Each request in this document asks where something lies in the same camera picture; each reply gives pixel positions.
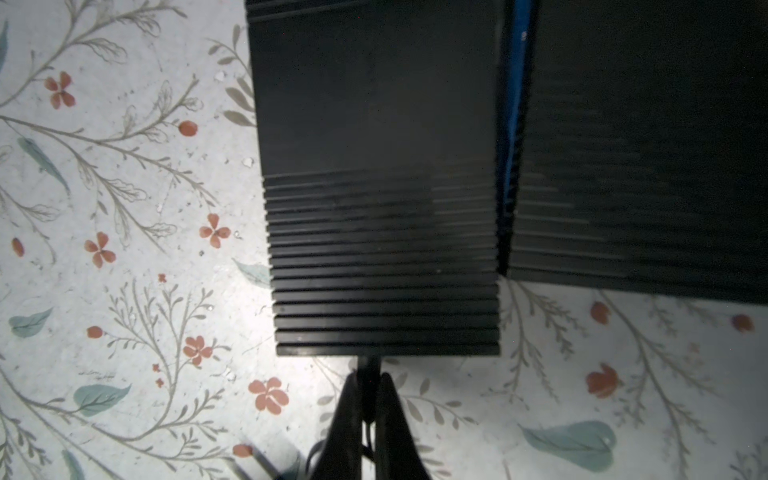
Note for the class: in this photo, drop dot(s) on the black ribbed network switch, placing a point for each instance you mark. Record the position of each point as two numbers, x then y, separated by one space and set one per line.
376 124

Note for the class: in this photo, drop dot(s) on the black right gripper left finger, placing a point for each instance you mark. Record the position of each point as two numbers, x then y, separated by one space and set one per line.
341 454

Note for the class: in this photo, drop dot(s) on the black power adapter with cable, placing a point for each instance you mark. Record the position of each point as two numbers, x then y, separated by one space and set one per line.
368 373

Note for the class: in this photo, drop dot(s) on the black network switch blue ports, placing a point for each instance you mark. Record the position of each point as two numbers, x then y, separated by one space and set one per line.
641 162

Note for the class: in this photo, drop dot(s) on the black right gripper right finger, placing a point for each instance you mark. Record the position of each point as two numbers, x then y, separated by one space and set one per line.
395 454

